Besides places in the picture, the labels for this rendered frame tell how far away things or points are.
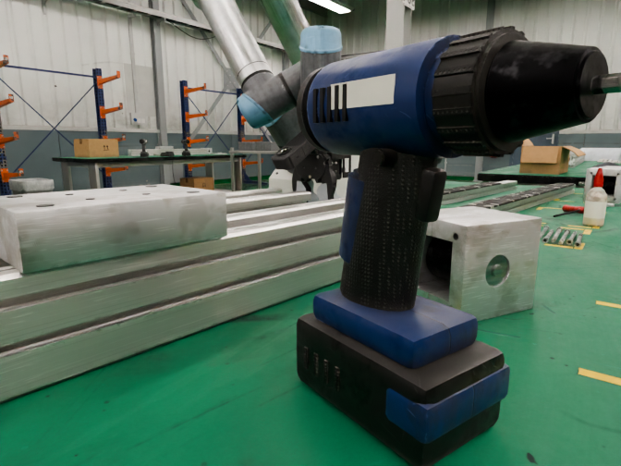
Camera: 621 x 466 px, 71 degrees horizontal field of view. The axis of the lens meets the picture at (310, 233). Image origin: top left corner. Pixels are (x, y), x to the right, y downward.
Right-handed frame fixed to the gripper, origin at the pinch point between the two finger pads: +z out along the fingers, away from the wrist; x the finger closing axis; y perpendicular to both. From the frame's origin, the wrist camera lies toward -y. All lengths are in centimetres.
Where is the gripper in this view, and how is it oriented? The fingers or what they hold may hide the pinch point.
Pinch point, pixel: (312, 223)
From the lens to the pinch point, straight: 84.0
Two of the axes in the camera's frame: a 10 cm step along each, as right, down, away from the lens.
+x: -7.3, -1.4, 6.7
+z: 0.0, 9.8, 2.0
